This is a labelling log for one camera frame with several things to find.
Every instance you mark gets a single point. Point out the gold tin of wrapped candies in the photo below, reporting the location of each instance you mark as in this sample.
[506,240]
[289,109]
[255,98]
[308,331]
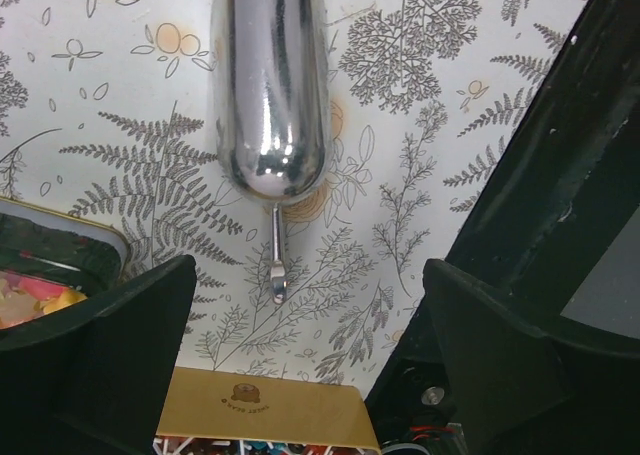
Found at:
[219,405]

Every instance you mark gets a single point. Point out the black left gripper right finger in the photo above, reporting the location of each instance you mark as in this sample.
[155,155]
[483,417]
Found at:
[529,382]

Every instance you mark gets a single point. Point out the black metal base rail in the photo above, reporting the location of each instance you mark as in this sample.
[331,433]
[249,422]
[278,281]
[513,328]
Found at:
[561,194]

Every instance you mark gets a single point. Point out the silver metal scoop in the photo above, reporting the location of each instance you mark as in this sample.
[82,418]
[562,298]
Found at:
[271,107]

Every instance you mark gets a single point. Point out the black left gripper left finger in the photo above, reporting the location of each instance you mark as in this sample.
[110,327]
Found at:
[93,378]

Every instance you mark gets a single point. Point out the tin of gummy candies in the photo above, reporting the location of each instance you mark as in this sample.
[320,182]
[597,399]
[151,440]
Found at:
[51,261]

